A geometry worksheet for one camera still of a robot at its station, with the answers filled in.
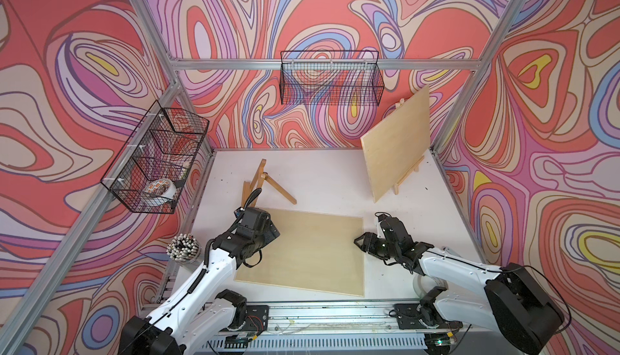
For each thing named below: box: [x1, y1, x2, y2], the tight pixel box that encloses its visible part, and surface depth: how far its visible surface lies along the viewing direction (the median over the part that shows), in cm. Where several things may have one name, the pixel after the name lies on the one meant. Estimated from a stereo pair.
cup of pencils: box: [166, 233, 202, 264], surface depth 71 cm
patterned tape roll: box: [142, 178, 177, 199], surface depth 74 cm
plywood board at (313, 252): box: [234, 208, 365, 297], surface depth 86 cm
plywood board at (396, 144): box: [360, 85, 432, 204], surface depth 88 cm
